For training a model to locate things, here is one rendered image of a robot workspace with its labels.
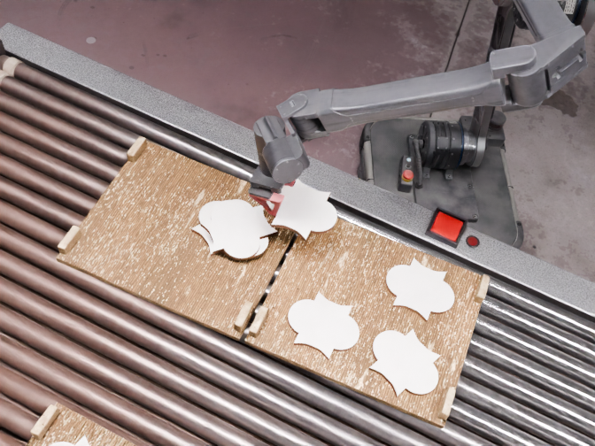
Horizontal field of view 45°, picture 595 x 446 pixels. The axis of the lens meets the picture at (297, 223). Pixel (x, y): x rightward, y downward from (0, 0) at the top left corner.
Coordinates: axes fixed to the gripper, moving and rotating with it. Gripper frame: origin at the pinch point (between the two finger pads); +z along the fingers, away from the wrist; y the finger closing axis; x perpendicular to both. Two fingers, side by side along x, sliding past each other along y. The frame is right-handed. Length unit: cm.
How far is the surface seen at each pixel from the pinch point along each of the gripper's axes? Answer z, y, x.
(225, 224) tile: 7.0, -5.0, 11.1
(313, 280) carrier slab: 14.8, -6.8, -9.1
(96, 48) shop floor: 74, 109, 145
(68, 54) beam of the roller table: -1, 25, 70
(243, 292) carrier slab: 12.5, -16.0, 2.5
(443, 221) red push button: 19.0, 20.4, -28.8
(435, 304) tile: 18.8, -1.5, -33.5
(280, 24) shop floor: 86, 163, 84
